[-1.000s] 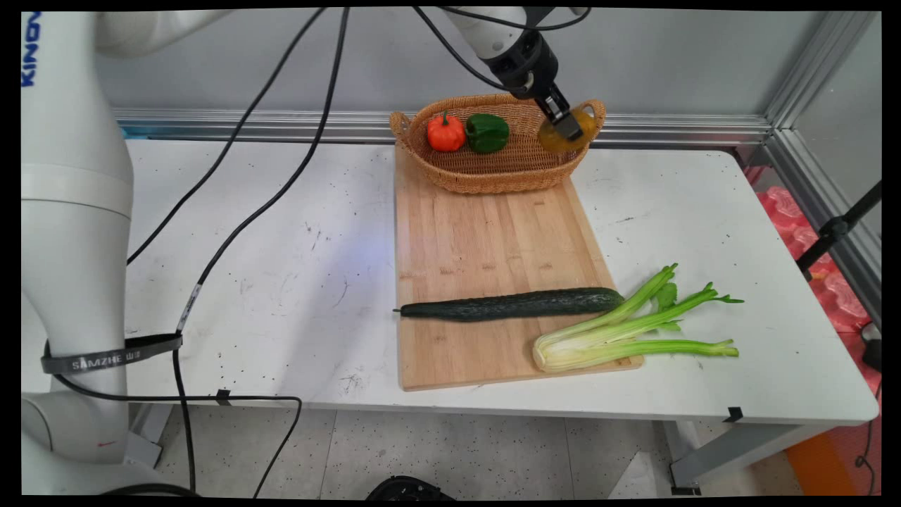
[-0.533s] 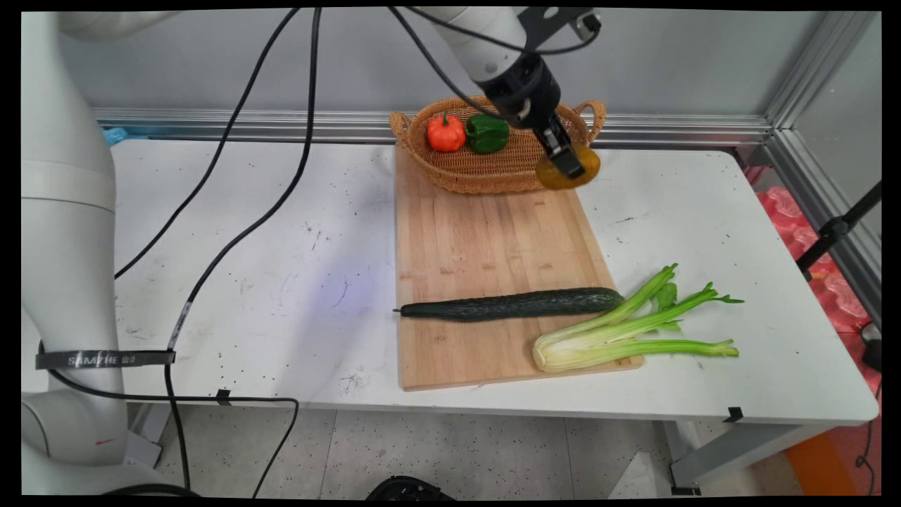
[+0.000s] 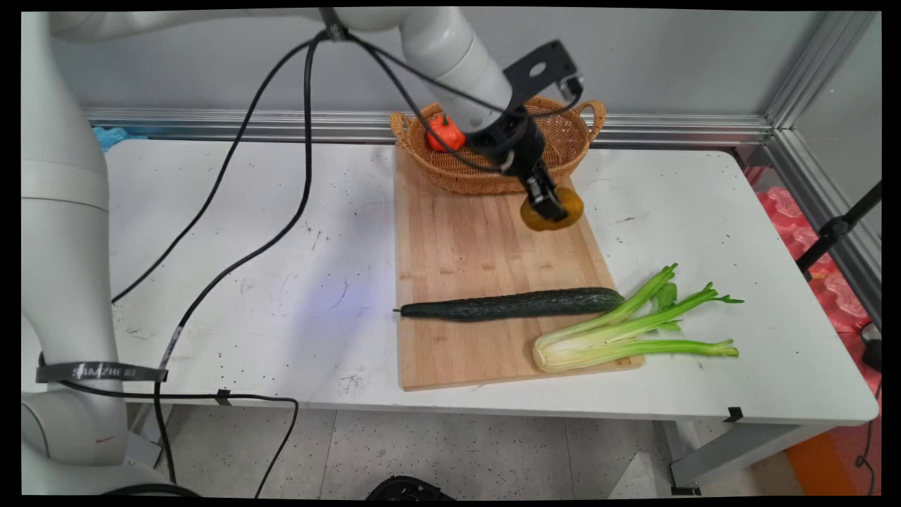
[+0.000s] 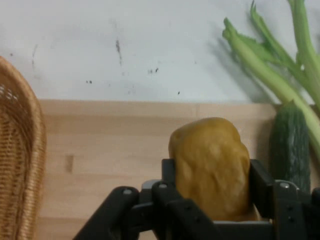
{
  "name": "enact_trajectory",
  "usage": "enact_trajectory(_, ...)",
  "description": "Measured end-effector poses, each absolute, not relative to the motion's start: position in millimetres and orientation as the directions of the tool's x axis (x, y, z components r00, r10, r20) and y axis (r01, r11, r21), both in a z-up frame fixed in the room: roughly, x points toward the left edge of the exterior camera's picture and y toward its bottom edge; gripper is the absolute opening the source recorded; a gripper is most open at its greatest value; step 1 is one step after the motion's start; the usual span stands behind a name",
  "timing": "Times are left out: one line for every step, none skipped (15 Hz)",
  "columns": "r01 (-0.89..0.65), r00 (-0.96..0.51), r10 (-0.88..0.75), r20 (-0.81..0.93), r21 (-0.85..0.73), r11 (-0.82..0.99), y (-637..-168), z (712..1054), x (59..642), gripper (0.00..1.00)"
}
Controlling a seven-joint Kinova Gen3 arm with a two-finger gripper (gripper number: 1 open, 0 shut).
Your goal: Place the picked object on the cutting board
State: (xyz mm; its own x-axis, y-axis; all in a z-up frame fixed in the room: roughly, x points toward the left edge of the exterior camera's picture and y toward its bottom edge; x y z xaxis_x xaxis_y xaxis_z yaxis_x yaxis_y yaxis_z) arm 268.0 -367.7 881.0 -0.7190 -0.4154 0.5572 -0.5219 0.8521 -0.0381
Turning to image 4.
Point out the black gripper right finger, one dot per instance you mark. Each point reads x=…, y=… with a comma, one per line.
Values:
x=287, y=200

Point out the wooden cutting board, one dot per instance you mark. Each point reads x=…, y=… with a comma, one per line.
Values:
x=112, y=145

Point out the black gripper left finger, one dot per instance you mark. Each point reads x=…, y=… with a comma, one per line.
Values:
x=160, y=197

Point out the yellow-brown potato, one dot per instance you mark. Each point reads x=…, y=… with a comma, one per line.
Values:
x=212, y=167

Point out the green celery bunch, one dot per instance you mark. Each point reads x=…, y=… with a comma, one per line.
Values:
x=272, y=72

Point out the dark green cucumber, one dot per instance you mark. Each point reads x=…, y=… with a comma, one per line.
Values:
x=290, y=147

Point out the woven wicker basket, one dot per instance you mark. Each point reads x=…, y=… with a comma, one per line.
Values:
x=17, y=150

